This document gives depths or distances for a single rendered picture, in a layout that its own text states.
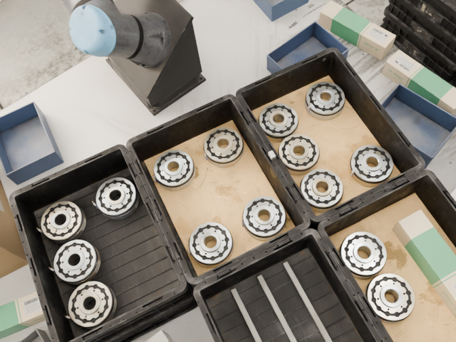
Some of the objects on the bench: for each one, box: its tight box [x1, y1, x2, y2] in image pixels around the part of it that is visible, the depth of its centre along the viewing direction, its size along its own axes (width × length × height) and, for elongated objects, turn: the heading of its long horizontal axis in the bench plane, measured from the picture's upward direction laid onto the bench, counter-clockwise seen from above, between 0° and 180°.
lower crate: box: [109, 285, 198, 342], centre depth 122 cm, size 40×30×12 cm
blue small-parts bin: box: [0, 101, 64, 185], centre depth 141 cm, size 20×15×7 cm
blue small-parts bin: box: [267, 21, 349, 74], centre depth 147 cm, size 20×15×7 cm
